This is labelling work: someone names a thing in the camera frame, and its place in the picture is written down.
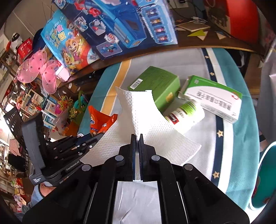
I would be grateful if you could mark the cartoon puppy snack bag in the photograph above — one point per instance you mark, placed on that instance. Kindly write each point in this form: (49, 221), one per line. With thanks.
(71, 49)

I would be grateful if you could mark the blue toy box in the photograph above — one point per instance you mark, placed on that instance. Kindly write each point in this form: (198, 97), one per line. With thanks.
(129, 25)

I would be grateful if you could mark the small pink box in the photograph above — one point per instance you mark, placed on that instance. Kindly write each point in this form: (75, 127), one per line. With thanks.
(62, 74)

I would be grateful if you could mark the white paper towel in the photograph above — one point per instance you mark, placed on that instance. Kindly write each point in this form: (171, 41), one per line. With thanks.
(151, 129)

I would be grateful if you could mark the red package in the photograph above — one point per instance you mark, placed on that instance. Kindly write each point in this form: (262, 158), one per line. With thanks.
(24, 48)

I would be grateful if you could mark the white green supplement bottle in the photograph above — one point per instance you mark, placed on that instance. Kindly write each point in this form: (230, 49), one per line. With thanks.
(185, 116)

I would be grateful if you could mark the white green medicine box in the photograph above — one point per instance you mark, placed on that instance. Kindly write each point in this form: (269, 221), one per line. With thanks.
(215, 101)

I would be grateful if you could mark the dark blue cushion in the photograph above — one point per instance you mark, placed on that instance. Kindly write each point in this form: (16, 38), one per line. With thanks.
(40, 39)

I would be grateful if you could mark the person's left hand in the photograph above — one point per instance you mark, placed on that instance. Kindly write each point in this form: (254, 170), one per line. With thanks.
(46, 187)

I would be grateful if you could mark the shelf of toy packages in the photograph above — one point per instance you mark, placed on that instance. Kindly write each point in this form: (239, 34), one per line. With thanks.
(32, 103)

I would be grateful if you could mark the tan notebook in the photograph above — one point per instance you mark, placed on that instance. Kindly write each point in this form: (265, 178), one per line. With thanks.
(194, 26)

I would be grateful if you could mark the red gift bag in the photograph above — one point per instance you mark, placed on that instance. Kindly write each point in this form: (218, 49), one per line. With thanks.
(241, 21)

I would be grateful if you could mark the pink butterfly wings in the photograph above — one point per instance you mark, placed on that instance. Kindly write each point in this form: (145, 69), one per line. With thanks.
(49, 73)

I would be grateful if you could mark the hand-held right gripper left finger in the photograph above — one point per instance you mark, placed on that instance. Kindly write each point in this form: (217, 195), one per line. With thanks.
(133, 148)

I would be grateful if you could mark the yellow paper triangle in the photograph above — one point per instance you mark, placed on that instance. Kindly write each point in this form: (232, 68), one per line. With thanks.
(197, 33)

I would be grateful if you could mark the orange snack wrapper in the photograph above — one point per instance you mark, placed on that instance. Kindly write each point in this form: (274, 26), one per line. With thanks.
(97, 120)

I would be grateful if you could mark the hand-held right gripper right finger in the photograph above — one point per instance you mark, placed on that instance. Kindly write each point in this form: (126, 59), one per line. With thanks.
(141, 148)

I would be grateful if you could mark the black perforated panel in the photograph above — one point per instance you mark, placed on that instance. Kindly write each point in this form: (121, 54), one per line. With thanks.
(14, 127)

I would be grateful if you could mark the green cardboard box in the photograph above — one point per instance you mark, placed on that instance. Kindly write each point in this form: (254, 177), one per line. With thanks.
(155, 81)

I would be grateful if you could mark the teal round bin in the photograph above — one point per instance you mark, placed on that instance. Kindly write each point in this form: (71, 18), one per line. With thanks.
(267, 183)

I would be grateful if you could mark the dark wooden desk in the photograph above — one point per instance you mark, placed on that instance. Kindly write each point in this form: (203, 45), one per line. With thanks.
(194, 42)

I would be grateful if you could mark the striped teal tablecloth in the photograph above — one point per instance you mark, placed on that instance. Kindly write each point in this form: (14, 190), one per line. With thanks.
(232, 150)

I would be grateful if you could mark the colourful curly ribbon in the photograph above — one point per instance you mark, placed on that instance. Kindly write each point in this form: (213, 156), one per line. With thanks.
(64, 104)

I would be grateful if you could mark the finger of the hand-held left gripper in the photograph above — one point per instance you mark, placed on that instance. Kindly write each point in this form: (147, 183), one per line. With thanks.
(71, 141)
(71, 154)

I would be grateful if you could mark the green felt bag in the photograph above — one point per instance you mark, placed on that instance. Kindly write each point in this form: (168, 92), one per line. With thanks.
(75, 117)

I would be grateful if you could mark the person's left forearm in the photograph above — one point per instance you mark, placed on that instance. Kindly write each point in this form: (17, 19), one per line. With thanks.
(32, 200)

